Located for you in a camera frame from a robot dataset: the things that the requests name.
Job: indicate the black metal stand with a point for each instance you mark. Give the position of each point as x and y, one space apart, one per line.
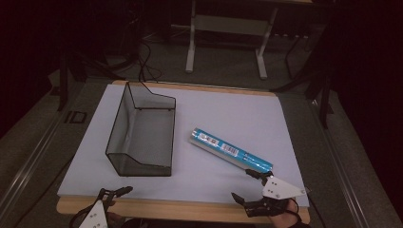
63 82
323 95

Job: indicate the person's right hand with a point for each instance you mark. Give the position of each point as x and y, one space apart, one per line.
290 220

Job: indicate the person's left hand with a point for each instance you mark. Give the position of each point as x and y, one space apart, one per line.
115 220

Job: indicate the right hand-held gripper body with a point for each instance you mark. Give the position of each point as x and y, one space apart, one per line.
280 188

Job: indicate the blue cylindrical packet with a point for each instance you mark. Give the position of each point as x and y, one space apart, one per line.
233 150

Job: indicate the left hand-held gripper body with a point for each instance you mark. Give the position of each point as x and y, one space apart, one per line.
96 218

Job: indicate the pale lilac table mat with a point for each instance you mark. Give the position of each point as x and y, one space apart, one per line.
221 110

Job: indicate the black floor socket plate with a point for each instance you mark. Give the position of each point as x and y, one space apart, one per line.
76 117

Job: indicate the white metal desk frame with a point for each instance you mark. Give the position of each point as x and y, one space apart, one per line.
231 25

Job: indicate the wooden table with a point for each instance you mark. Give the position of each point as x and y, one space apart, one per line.
158 210

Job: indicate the grey metal floor rail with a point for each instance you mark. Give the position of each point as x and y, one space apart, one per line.
342 164
28 172

